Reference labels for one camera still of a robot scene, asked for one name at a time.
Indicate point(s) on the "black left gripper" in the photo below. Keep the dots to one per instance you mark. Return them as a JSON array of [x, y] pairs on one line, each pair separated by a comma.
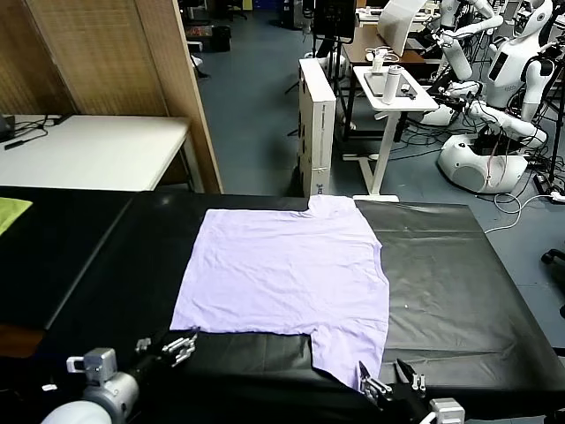
[[152, 364]]

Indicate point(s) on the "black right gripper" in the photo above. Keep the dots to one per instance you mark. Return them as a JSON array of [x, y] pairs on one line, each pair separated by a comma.
[[406, 406]]

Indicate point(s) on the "light purple t-shirt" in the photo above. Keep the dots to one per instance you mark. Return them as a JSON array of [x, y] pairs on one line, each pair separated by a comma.
[[282, 274]]

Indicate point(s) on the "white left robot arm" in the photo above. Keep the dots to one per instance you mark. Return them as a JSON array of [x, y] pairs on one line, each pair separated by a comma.
[[110, 393]]

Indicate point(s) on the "white robot with raised arm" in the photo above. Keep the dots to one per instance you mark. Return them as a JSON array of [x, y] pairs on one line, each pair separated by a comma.
[[457, 57]]

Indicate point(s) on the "glossy black table cover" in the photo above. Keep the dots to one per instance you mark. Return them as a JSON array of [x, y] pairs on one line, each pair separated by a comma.
[[441, 274]]

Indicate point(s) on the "matte black table cover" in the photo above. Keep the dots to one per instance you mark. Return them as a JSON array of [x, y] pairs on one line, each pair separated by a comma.
[[53, 265]]

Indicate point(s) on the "black chair caster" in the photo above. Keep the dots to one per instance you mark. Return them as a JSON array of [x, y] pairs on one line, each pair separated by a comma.
[[554, 258]]

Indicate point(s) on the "white rectangular table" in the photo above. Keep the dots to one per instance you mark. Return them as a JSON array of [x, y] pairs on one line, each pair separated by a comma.
[[97, 150]]

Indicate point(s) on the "green cloth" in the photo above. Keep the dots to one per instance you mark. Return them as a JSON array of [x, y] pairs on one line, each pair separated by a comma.
[[11, 214]]

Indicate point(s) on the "black power strip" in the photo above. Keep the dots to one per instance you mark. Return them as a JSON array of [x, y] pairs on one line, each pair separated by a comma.
[[542, 180]]

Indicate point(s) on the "tall white cardboard box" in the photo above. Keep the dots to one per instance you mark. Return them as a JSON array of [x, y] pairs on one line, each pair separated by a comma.
[[318, 132]]

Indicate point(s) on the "black bar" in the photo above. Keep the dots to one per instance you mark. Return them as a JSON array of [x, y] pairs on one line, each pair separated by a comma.
[[20, 143]]

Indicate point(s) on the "white adjustable side table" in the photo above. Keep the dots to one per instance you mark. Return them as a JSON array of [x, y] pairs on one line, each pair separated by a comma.
[[419, 103]]

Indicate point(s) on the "black box device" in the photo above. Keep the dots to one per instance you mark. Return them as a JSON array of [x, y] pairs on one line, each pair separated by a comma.
[[6, 126]]

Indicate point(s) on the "small black device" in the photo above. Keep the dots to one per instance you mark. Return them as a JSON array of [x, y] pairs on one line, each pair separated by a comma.
[[408, 90]]

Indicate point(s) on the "white bottle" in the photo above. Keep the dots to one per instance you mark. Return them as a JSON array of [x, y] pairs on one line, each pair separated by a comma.
[[390, 86]]

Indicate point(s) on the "gray tablet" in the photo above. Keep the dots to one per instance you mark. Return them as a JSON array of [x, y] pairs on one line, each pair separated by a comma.
[[374, 84]]

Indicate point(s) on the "wooden folding screen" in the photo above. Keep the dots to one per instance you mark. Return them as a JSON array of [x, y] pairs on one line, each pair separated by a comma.
[[110, 53]]

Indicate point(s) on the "black bin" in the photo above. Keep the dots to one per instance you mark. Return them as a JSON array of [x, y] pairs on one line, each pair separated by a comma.
[[220, 39]]

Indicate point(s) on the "small white stand device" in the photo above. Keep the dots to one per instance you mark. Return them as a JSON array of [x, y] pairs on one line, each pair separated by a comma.
[[377, 62]]

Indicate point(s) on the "white humanoid robot with base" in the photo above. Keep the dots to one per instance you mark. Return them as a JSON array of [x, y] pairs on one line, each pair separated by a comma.
[[507, 75]]

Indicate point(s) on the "brown desk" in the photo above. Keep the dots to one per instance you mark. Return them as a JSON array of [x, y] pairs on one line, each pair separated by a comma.
[[358, 44]]

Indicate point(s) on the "white curved panel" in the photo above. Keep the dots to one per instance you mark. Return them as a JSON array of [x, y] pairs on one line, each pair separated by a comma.
[[393, 26]]

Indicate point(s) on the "black screen on stand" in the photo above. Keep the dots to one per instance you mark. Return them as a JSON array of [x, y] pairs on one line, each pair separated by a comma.
[[333, 17]]

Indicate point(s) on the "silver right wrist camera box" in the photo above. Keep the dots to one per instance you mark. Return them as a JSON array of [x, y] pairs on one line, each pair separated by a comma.
[[446, 411]]

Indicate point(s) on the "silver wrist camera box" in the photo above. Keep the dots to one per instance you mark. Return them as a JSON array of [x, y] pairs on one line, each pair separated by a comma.
[[99, 360], [446, 411]]

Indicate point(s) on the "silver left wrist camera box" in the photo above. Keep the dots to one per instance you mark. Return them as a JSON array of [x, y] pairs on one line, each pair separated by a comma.
[[99, 360]]

